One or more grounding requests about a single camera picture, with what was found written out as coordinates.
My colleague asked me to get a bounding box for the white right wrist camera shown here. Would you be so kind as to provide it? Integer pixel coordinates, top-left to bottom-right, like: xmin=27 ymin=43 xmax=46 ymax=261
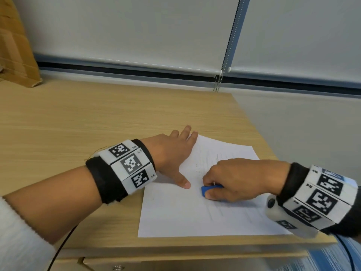
xmin=265 ymin=193 xmax=323 ymax=240

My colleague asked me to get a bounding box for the metal bead chain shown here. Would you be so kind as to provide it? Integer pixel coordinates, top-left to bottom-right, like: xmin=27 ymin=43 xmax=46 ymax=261
xmin=212 ymin=0 xmax=246 ymax=93

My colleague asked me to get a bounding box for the narrow white roller blind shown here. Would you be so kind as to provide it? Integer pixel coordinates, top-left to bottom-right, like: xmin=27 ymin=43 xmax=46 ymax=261
xmin=228 ymin=0 xmax=361 ymax=85

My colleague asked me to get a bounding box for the person's left hand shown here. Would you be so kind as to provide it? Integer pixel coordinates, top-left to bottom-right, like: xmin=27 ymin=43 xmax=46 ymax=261
xmin=141 ymin=125 xmax=199 ymax=189

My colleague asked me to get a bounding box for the wide white roller blind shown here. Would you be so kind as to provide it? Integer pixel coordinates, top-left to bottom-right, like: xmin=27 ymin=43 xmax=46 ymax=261
xmin=11 ymin=0 xmax=242 ymax=77

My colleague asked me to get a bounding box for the person's right hand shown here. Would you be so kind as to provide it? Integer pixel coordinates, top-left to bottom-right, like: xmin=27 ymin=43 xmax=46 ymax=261
xmin=202 ymin=158 xmax=291 ymax=203

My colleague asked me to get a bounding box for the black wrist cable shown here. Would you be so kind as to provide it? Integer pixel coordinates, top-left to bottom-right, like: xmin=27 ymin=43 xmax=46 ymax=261
xmin=334 ymin=234 xmax=355 ymax=271
xmin=46 ymin=224 xmax=78 ymax=271

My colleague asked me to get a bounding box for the brown cardboard box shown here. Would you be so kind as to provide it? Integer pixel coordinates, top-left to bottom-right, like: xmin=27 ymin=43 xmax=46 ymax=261
xmin=0 ymin=0 xmax=43 ymax=88

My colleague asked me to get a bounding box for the person's left forearm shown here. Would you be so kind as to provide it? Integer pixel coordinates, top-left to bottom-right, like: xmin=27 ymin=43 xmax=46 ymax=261
xmin=3 ymin=165 xmax=103 ymax=246

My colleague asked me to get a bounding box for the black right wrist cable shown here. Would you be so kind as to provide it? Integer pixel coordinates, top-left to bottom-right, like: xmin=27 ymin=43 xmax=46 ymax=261
xmin=334 ymin=234 xmax=355 ymax=271

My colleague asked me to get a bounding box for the blue eraser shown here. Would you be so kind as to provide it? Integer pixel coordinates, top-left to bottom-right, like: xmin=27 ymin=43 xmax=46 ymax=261
xmin=201 ymin=185 xmax=224 ymax=198

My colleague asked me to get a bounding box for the white paper sheet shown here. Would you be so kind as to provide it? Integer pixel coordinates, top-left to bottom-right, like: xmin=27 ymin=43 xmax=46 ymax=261
xmin=137 ymin=134 xmax=293 ymax=238

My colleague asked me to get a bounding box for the black left wristband with markers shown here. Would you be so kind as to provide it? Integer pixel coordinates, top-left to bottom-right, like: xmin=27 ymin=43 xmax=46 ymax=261
xmin=85 ymin=139 xmax=158 ymax=205

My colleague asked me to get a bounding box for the dark window frame rail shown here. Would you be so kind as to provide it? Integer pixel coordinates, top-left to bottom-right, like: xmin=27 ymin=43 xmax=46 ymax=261
xmin=36 ymin=53 xmax=361 ymax=97

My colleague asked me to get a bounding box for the black right wristband with markers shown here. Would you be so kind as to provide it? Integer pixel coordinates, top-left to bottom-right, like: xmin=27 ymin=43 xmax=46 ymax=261
xmin=276 ymin=163 xmax=361 ymax=238

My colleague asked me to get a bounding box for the wooden desk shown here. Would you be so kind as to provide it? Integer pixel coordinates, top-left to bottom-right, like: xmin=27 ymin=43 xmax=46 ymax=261
xmin=0 ymin=79 xmax=338 ymax=271

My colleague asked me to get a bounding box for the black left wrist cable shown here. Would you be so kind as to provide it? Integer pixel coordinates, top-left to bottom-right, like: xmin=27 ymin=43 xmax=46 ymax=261
xmin=46 ymin=224 xmax=78 ymax=271

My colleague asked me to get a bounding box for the black wristband with markers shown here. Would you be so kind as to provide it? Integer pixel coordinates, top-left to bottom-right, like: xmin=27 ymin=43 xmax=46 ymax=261
xmin=276 ymin=163 xmax=361 ymax=238
xmin=85 ymin=139 xmax=158 ymax=205

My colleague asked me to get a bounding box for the blue window post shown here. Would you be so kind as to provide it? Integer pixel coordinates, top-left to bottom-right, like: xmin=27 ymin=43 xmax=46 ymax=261
xmin=221 ymin=0 xmax=252 ymax=73

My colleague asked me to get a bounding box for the wooden drawer front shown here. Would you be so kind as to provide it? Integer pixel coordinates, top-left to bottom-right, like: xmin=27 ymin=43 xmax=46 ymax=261
xmin=82 ymin=254 xmax=310 ymax=271

